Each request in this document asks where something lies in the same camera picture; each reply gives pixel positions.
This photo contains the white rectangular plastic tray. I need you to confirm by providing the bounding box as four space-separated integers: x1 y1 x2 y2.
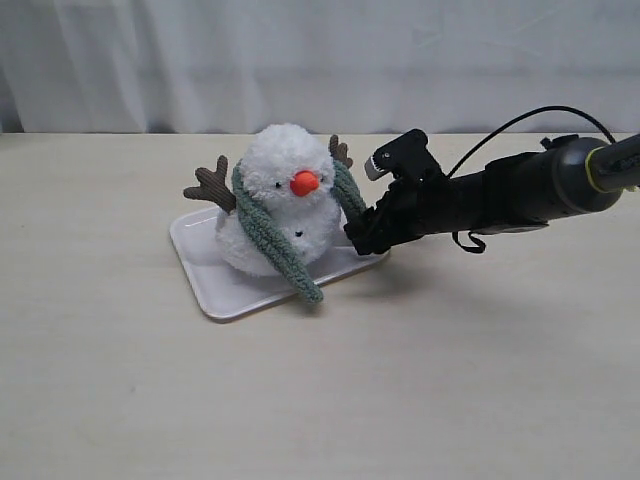
169 207 390 323

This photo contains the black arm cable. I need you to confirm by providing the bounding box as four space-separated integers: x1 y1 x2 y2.
444 104 619 179

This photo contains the white plush snowman toy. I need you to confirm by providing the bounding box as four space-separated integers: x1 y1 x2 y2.
183 123 353 276

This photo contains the green knitted scarf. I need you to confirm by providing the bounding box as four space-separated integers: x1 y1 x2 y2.
231 159 366 304

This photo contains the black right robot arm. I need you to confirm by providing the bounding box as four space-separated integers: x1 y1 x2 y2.
344 129 639 255

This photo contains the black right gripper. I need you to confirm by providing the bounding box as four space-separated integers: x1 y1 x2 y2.
344 179 450 256

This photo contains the white backdrop curtain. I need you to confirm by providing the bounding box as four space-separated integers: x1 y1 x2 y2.
1 0 639 133

